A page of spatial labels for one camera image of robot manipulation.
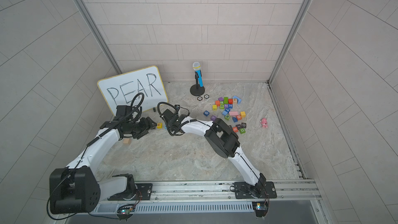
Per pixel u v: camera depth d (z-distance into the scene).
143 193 0.71
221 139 0.54
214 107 1.00
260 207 0.68
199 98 1.08
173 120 0.73
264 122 0.93
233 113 1.00
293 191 0.72
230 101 1.04
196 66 0.94
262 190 0.62
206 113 0.99
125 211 0.64
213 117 0.96
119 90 0.89
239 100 1.03
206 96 1.08
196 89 1.12
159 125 0.91
